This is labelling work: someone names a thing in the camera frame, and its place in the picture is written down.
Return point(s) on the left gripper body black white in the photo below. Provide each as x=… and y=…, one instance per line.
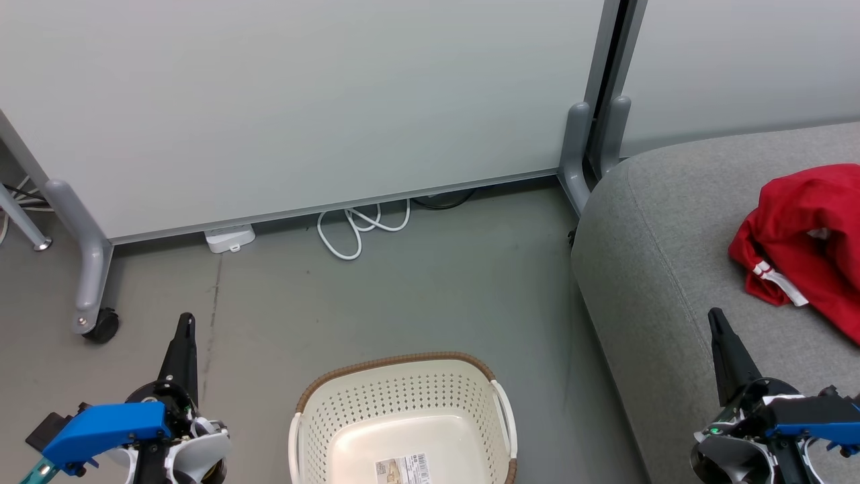
x=181, y=410

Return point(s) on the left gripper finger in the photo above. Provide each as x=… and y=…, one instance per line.
x=183, y=356

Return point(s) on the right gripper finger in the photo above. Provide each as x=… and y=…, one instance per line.
x=732, y=363

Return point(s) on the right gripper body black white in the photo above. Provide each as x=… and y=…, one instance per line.
x=739, y=430

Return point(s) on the red garment with white collar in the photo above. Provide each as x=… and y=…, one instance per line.
x=806, y=202

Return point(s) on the grey fabric sofa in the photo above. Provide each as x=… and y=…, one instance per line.
x=672, y=269

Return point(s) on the large black caster wheel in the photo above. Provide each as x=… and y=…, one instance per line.
x=103, y=327

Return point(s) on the white power adapter box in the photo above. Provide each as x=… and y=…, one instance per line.
x=230, y=238

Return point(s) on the long grey partition leg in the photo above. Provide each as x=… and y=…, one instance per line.
x=91, y=269

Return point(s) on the grey table leg chrome foot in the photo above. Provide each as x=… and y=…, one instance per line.
x=23, y=225

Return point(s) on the cream plastic laundry basket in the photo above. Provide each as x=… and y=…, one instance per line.
x=403, y=396

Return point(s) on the paper label sticker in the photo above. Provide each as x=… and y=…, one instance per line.
x=403, y=469

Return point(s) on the short grey partition leg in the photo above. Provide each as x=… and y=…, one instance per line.
x=572, y=154
x=615, y=134

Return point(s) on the large white partition panel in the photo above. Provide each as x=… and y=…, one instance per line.
x=302, y=101

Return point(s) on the narrow white partition panel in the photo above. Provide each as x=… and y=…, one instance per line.
x=739, y=67

